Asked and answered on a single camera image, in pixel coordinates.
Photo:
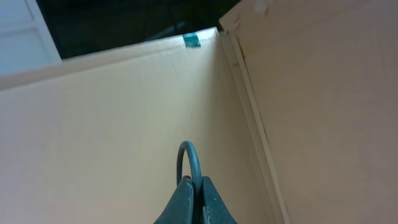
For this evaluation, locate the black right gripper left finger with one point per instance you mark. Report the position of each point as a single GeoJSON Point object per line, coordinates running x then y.
{"type": "Point", "coordinates": [179, 209]}

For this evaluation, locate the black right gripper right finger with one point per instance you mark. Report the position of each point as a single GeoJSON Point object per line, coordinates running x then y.
{"type": "Point", "coordinates": [214, 211]}

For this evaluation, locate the green tape piece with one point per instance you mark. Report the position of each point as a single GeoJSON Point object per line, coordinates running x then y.
{"type": "Point", "coordinates": [191, 40]}

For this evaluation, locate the white door panel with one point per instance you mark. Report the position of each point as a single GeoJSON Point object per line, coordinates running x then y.
{"type": "Point", "coordinates": [26, 43]}

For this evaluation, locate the beige cardboard wall panel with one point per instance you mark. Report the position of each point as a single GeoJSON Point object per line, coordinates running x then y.
{"type": "Point", "coordinates": [292, 111]}

